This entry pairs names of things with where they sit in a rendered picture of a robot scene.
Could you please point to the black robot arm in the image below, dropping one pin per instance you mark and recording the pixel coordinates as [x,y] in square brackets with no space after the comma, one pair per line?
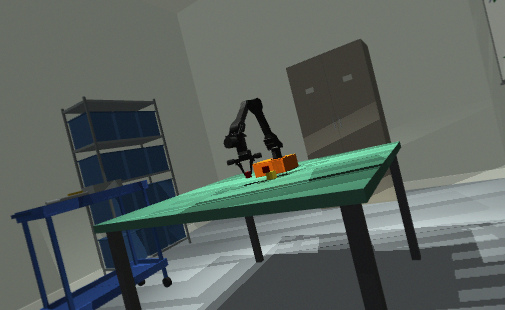
[236,137]

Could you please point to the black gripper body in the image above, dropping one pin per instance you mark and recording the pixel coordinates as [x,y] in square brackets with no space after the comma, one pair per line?
[237,161]

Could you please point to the yellow cube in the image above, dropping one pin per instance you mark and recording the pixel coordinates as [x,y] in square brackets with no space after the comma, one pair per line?
[271,175]

